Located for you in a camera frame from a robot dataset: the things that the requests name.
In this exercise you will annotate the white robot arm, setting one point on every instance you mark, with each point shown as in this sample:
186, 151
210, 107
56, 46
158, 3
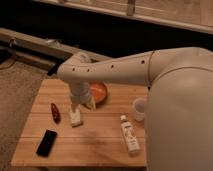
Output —
179, 109

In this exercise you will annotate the orange bowl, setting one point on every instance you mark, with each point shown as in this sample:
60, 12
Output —
99, 92

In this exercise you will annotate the clear plastic cup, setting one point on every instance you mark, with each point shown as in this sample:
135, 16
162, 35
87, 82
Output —
139, 109

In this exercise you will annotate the white lotion bottle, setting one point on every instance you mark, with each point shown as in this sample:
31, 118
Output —
129, 136

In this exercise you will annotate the black phone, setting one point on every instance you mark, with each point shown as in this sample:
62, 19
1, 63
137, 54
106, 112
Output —
46, 144

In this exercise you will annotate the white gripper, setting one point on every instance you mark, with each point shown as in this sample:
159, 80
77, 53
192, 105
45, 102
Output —
80, 93

